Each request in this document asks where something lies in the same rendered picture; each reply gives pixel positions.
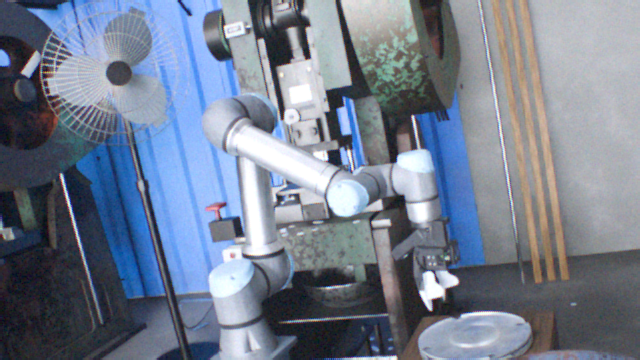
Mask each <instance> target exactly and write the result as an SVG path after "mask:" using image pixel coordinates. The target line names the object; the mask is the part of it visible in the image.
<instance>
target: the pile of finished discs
mask: <svg viewBox="0 0 640 360"><path fill-rule="evenodd" d="M532 342H533V335H532V330H531V335H530V337H529V339H528V340H527V342H526V343H525V344H523V345H522V346H521V347H519V348H518V349H516V350H514V351H512V352H510V353H507V354H505V356H502V357H498V358H495V357H494V356H496V355H495V354H490V355H488V356H487V357H491V358H493V359H490V360H504V359H508V358H512V357H516V356H521V355H522V354H524V353H525V352H526V351H527V350H528V349H529V348H530V347H531V345H532ZM420 352H421V355H422V357H423V358H424V360H436V359H433V358H431V357H429V356H427V355H425V354H424V353H423V352H422V351H421V349H420Z"/></svg>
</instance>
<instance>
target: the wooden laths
mask: <svg viewBox="0 0 640 360"><path fill-rule="evenodd" d="M518 1H519V2H520V9H521V15H522V22H523V29H524V35H525V42H526V49H527V55H528V60H529V62H530V68H531V75H532V82H533V88H534V95H535V102H536V108H537V115H538V122H539V128H540V135H541V141H542V148H543V155H544V161H545V168H546V176H547V182H548V189H549V196H550V202H551V209H552V215H553V222H554V229H555V235H556V242H557V249H558V255H559V262H560V265H559V269H560V275H561V280H569V279H568V272H567V265H566V259H565V252H564V250H565V245H564V239H563V232H562V225H561V219H560V212H559V205H558V199H557V192H556V185H555V179H554V172H553V164H552V158H551V151H550V144H549V138H548V131H547V124H546V118H545V111H544V104H543V98H542V91H541V85H540V78H539V74H538V71H537V65H536V58H535V51H534V45H533V38H532V31H531V25H530V18H529V12H528V10H527V6H526V0H518ZM491 2H492V9H493V15H494V22H495V29H496V30H497V35H498V42H499V48H500V54H501V60H502V67H503V74H504V81H505V88H506V94H507V101H508V107H509V113H510V114H511V120H512V127H513V134H514V140H515V147H516V153H517V160H518V166H519V173H520V180H521V187H522V194H523V200H524V207H525V213H526V220H527V226H528V240H529V246H530V253H531V259H532V266H533V272H534V279H535V283H537V282H542V276H541V270H540V263H539V257H538V250H537V243H536V237H535V230H534V224H533V211H532V204H531V197H530V191H529V184H528V178H527V170H526V163H525V157H524V150H523V144H522V137H521V131H520V127H519V124H518V117H517V111H516V104H515V98H514V91H513V84H512V78H511V71H510V65H509V58H508V52H507V45H506V38H505V36H504V32H503V25H502V19H501V12H500V5H499V0H491ZM505 2H506V9H507V16H508V22H509V29H510V35H511V42H512V43H513V48H514V55H515V62H516V68H517V75H518V81H519V88H520V95H521V101H522V108H523V114H524V121H525V128H526V134H527V141H528V147H529V150H530V154H531V161H532V167H533V174H534V181H535V195H536V201H537V208H538V214H539V221H540V228H541V234H542V241H543V247H544V254H545V261H546V267H547V274H548V280H555V278H554V277H555V271H554V265H553V258H552V251H551V245H550V238H549V231H548V225H547V218H546V212H545V205H544V198H543V192H542V185H541V179H540V171H539V164H538V158H537V151H536V144H535V138H534V131H533V125H532V118H531V111H530V105H529V98H528V91H527V85H526V78H525V72H524V65H523V58H522V52H521V51H520V45H519V39H518V32H517V25H516V19H515V12H514V5H513V0H505ZM477 5H478V11H479V17H480V21H481V24H482V31H483V37H484V44H485V50H486V57H487V63H488V70H489V76H490V83H491V89H492V96H493V99H494V103H495V110H496V116H497V123H498V129H499V136H500V142H501V149H502V155H503V162H504V169H505V175H506V183H507V189H508V196H509V202H510V209H511V215H512V222H513V228H514V235H515V241H516V248H517V254H518V257H517V261H518V267H519V274H520V280H521V284H524V283H525V277H524V271H523V264H522V258H521V245H520V238H519V232H518V225H517V219H516V212H515V206H514V199H513V193H512V186H511V178H510V172H509V165H508V159H507V152H506V146H505V139H504V133H503V126H502V120H501V113H500V107H499V103H498V100H497V92H496V86H495V79H494V73H493V66H492V60H491V53H490V47H489V40H488V34H487V27H486V23H485V21H484V15H483V8H482V2H481V0H477Z"/></svg>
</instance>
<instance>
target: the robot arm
mask: <svg viewBox="0 0 640 360"><path fill-rule="evenodd" d="M277 123H278V114H277V111H276V108H275V106H274V105H273V103H272V102H271V101H270V100H269V99H268V98H267V97H265V96H263V95H260V94H243V95H241V96H236V97H229V98H222V99H218V100H216V101H214V102H212V103H211V104H210V105H209V106H208V107H207V108H206V110H205V111H204V114H203V117H202V128H203V133H204V135H205V137H206V138H207V140H208V141H209V142H210V143H211V144H212V145H213V146H215V147H216V148H217V149H219V150H221V151H223V152H225V153H226V154H228V155H230V156H235V164H236V171H237V179H238V188H239V196H240V204H241V212H242V220H243V229H244V231H245V237H246V244H245V245H244V246H243V247H241V249H240V250H241V251H242V258H239V259H234V260H230V261H228V262H226V263H223V264H221V265H219V266H217V267H216V268H215V269H213V270H212V272H211V273H210V275H209V284H210V293H211V294H212V299H213V303H214V307H215V311H216V313H217V315H218V319H219V324H220V328H221V336H220V348H219V353H220V357H221V360H259V359H262V358H264V357H266V356H268V355H269V354H271V353H272V352H273V351H275V350H276V349H277V348H278V346H279V344H278V339H276V336H275V334H274V333H273V332H272V330H271V328H270V326H269V325H268V323H267V321H266V319H265V317H264V313H263V308H262V304H261V302H263V301H264V300H266V299H267V298H269V297H270V296H272V295H273V294H275V293H276V292H279V291H280V290H282V289H283V288H284V287H285V286H286V285H288V284H289V283H290V282H291V280H292V278H293V276H294V271H295V264H294V260H293V257H292V255H291V254H288V251H287V250H286V249H284V245H283V243H282V242H281V241H279V240H278V239H277V232H276V222H275V213H274V205H273V196H272V187H271V177H270V171H272V172H274V173H276V174H278V175H280V176H281V177H283V178H285V179H287V180H289V181H292V182H294V183H296V184H298V186H300V187H302V188H304V189H306V190H308V191H310V192H312V193H314V194H316V195H317V196H319V197H321V198H323V199H325V200H327V201H328V204H329V207H330V208H332V209H333V210H334V212H335V213H337V214H339V215H341V216H351V215H353V214H357V213H359V212H361V211H362V210H364V209H365V208H366V207H368V206H369V205H372V204H374V203H376V202H377V201H379V200H381V199H382V198H385V197H394V196H401V195H404V196H405V201H406V207H407V212H408V217H409V219H410V222H411V226H412V227H414V228H418V229H416V231H415V232H414V233H413V234H412V235H411V236H409V237H408V238H407V239H406V240H405V241H404V242H401V243H400V244H398V245H396V247H395V248H394V250H393V251H392V252H391V254H392V256H393V257H394V258H395V260H396V261H397V260H399V259H401V260H402V259H403V258H405V257H407V256H408V254H410V253H411V252H410V251H411V250H412V249H413V248H414V253H413V257H414V261H413V263H414V278H415V281H416V284H417V287H418V291H419V292H420V295H421V297H422V299H423V301H424V302H425V304H426V306H427V308H428V309H429V310H430V311H432V301H431V298H434V297H439V298H440V299H441V300H442V301H443V300H444V295H445V289H444V288H446V287H449V286H453V285H456V284H458V283H459V281H458V278H457V277H456V276H453V275H451V274H449V273H448V270H447V267H448V266H449V267H450V266H451V265H457V264H458V263H459V262H458V261H462V260H461V255H460V249H459V244H458V240H450V237H449V231H448V226H447V224H448V223H450V222H451V221H450V216H448V217H442V215H441V214H442V210H441V204H440V199H439V193H438V188H437V181H436V176H435V167H434V166H433V162H432V158H431V154H430V152H429V151H427V150H415V151H410V152H406V153H402V154H400V155H399V156H398V161H397V163H392V164H385V165H377V166H365V167H362V168H358V169H356V170H354V172H353V174H351V173H349V172H347V171H345V170H342V169H341V168H339V167H337V166H334V165H332V164H329V163H327V162H325V161H323V160H321V159H319V158H317V157H315V156H313V155H311V154H309V153H307V152H305V151H303V150H301V149H299V148H297V147H295V146H293V145H291V144H288V142H286V141H284V140H282V139H280V138H278V137H276V136H274V135H272V134H271V133H272V132H273V131H274V130H275V127H276V126H277ZM456 246H457V249H458V255H459V256H457V251H456ZM427 269H429V271H427V272H425V271H426V270H427Z"/></svg>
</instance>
